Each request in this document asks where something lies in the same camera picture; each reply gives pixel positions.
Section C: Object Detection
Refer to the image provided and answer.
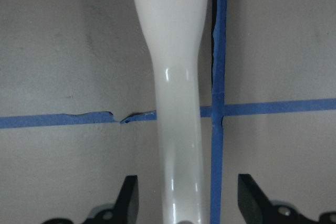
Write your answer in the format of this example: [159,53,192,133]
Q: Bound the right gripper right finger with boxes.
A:
[237,174,335,224]

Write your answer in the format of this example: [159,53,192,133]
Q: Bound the beige hand brush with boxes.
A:
[134,0,208,223]

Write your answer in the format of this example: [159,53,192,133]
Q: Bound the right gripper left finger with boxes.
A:
[41,175,139,224]

